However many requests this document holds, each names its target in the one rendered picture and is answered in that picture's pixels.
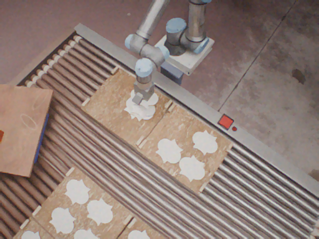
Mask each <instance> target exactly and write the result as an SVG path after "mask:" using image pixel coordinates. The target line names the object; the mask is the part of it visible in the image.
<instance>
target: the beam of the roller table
mask: <svg viewBox="0 0 319 239"><path fill-rule="evenodd" d="M74 29H75V30H76V31H77V36H80V37H81V38H82V39H83V40H86V42H88V43H90V44H91V45H92V46H94V47H96V48H98V49H99V50H100V51H102V52H104V53H106V54H107V55H108V56H109V57H111V58H112V59H115V60H116V61H117V62H118V63H120V64H122V65H123V66H124V67H127V68H129V69H130V70H131V71H132V72H134V73H136V71H135V67H136V62H137V61H139V59H137V58H136V57H134V56H133V55H132V54H130V53H128V52H125V50H123V49H122V48H120V47H119V46H116V45H115V44H114V43H113V42H111V41H109V40H107V39H106V38H104V37H102V36H100V35H99V34H98V33H96V32H94V31H93V30H91V29H89V28H88V27H86V26H84V25H83V24H81V23H79V24H78V25H77V26H75V27H74ZM152 82H153V83H155V87H156V88H158V89H159V90H161V91H162V92H164V93H165V94H167V95H168V96H170V97H171V98H173V99H174V100H176V101H177V102H178V103H180V104H182V105H183V106H185V107H186V108H187V109H189V110H191V111H192V112H193V113H195V114H196V115H198V116H199V117H201V118H202V119H204V120H205V121H207V122H208V123H210V124H211V125H213V127H215V128H216V129H218V130H219V131H221V132H222V133H224V134H225V135H226V136H228V137H229V138H231V139H233V140H234V141H235V142H237V143H238V144H240V145H241V146H242V147H243V148H245V149H247V150H248V151H250V152H251V153H252V154H254V155H255V156H256V157H258V158H260V159H261V160H262V161H264V162H266V163H267V164H268V165H269V166H271V167H273V168H274V169H275V170H276V171H278V172H279V173H281V174H282V175H284V176H285V177H286V178H288V179H290V180H291V181H292V182H293V183H295V184H296V185H298V186H299V187H301V188H302V189H303V190H306V191H307V192H308V193H309V194H310V195H312V196H314V197H315V198H316V199H318V200H319V182H318V181H317V180H315V179H314V178H312V177H311V176H310V175H308V174H307V173H305V172H304V171H303V170H301V169H300V168H298V167H297V166H295V165H294V164H292V163H291V162H290V161H288V160H287V159H285V158H284V157H283V156H281V155H280V154H278V153H277V152H275V151H274V150H273V149H271V148H269V147H268V146H267V145H266V144H264V143H263V142H262V141H259V140H258V139H257V138H255V137H254V136H253V135H251V134H250V133H249V132H247V131H245V130H243V129H242V128H241V127H240V126H238V125H236V124H235V123H233V124H232V125H231V127H230V128H229V130H228V131H226V130H225V129H224V128H222V127H221V126H219V125H218V124H217V122H218V121H219V120H220V118H221V116H222V115H223V114H221V113H220V112H218V111H216V110H215V109H214V108H212V107H211V106H209V105H208V104H207V103H205V102H203V101H202V100H200V99H199V98H198V97H196V96H194V95H193V94H192V93H190V92H188V91H187V90H185V89H184V88H182V87H181V86H179V85H178V84H176V83H175V82H173V81H172V80H170V79H169V78H167V77H166V76H164V75H163V74H161V73H159V72H158V71H155V72H154V73H153V74H152ZM233 126H235V127H236V128H237V131H236V132H234V131H233V130H232V127H233Z"/></svg>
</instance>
